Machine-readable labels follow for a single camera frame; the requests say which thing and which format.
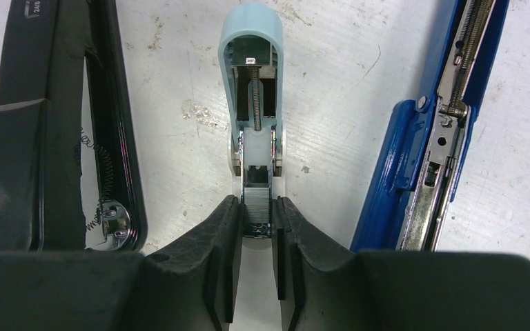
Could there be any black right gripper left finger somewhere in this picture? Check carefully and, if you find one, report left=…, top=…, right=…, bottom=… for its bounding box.
left=0, top=195, right=244, bottom=330

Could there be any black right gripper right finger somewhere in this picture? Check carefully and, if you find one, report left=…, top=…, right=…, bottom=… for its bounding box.
left=272, top=197, right=530, bottom=330

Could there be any black stapler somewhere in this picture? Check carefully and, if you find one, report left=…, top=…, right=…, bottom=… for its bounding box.
left=0, top=1, right=147, bottom=251

